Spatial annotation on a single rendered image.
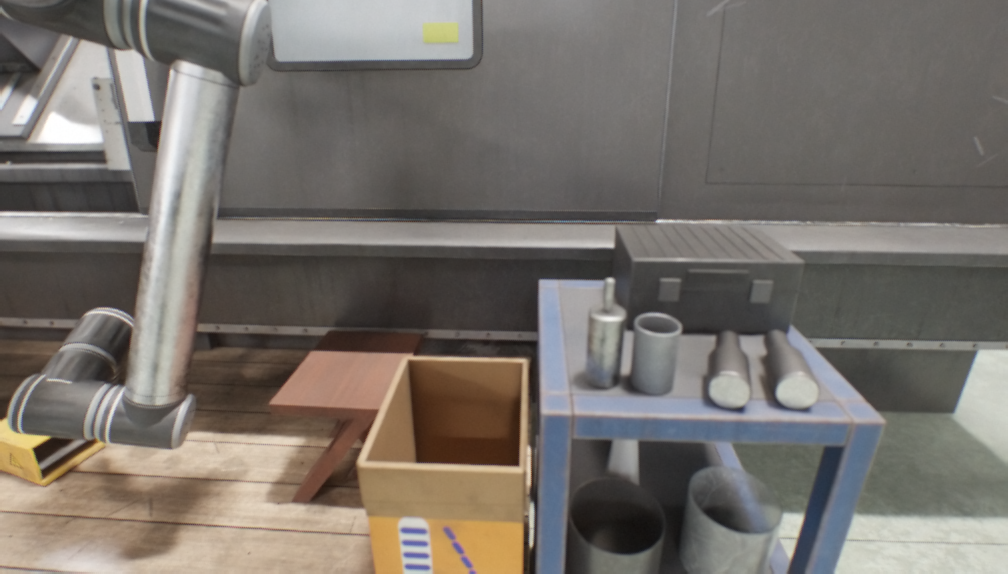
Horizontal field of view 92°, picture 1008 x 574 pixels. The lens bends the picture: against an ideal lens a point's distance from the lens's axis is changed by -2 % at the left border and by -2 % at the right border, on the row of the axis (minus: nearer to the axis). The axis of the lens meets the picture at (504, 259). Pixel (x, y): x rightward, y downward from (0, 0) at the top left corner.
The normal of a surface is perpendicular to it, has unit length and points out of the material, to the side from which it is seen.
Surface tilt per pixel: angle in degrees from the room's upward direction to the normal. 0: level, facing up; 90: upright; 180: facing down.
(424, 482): 90
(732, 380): 90
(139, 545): 0
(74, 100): 45
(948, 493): 0
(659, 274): 90
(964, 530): 0
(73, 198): 90
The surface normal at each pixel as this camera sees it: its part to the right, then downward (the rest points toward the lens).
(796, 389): -0.28, 0.34
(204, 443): 0.00, -0.93
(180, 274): 0.65, 0.36
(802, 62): -0.06, 0.30
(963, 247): -0.04, -0.62
